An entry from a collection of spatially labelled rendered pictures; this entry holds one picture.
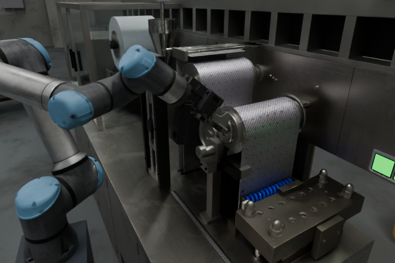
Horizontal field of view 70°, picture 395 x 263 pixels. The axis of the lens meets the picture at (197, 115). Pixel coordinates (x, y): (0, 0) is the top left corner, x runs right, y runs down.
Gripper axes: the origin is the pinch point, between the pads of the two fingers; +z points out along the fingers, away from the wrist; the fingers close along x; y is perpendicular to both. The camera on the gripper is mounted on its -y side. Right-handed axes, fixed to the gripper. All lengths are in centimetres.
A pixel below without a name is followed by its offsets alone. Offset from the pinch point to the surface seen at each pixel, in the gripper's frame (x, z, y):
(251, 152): -4.6, 10.9, -0.5
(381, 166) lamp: -28.0, 32.9, 16.8
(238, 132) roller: -3.7, 2.2, 2.4
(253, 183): -4.6, 20.1, -8.3
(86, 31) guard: 98, -26, 4
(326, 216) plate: -23.8, 31.5, -3.9
